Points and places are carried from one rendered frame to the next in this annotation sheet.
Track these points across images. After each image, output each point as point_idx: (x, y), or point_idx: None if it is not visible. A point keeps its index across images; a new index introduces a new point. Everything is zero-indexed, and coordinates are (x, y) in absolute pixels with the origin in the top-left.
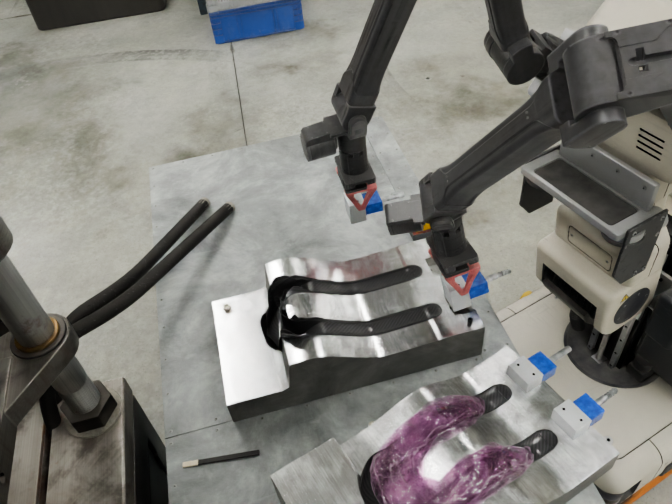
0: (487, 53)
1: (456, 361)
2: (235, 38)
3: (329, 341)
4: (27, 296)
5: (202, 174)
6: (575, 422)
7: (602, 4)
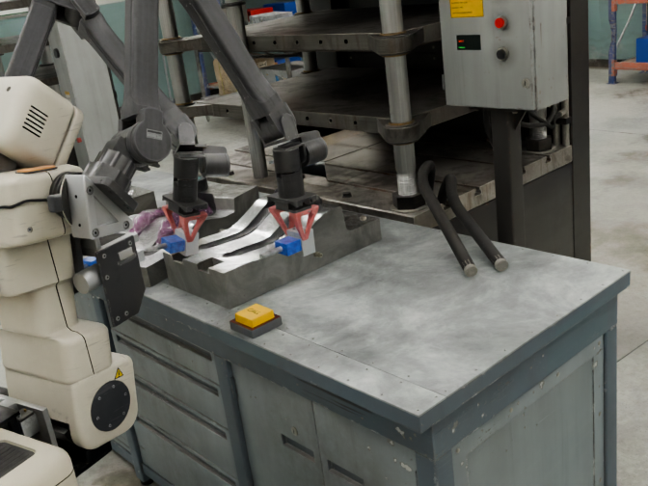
0: None
1: None
2: None
3: (260, 205)
4: (389, 90)
5: (555, 284)
6: None
7: (52, 91)
